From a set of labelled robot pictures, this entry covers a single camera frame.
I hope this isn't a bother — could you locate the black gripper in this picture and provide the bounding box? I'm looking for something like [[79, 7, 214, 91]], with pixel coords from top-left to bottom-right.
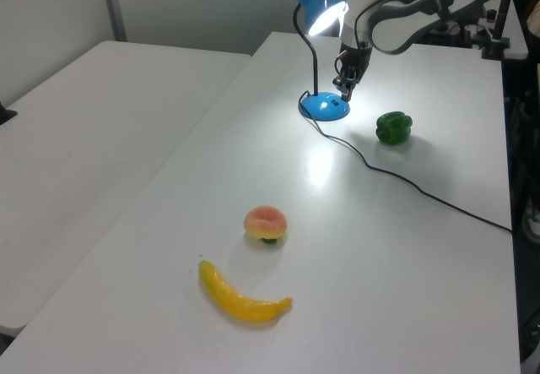
[[332, 43, 373, 102]]

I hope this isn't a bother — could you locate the blue desk lamp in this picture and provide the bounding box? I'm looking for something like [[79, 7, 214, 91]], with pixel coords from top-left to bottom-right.
[[292, 0, 352, 122]]

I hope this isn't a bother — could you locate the green bell pepper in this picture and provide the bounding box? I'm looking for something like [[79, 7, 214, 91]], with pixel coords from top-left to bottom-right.
[[375, 111, 413, 146]]

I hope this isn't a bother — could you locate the black electronics box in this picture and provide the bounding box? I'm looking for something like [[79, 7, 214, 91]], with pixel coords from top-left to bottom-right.
[[419, 21, 473, 48]]

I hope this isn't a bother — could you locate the pink yellow peach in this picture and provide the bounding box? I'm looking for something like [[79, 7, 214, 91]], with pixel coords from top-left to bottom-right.
[[243, 204, 290, 247]]

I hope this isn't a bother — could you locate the black clamped pole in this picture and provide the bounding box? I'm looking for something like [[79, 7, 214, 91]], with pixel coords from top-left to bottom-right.
[[482, 0, 521, 61]]

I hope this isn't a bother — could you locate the white sneaker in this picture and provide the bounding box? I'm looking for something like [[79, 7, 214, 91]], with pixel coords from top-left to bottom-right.
[[520, 207, 540, 245]]

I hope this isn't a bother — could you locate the yellow banana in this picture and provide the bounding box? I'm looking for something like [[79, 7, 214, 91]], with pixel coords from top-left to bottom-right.
[[197, 259, 294, 323]]

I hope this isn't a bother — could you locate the black clamp at table edge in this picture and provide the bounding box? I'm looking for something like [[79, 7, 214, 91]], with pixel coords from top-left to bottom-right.
[[0, 101, 19, 126]]

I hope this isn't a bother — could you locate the black lamp power cable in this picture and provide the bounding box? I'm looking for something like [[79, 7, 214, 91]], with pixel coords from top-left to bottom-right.
[[298, 90, 514, 235]]

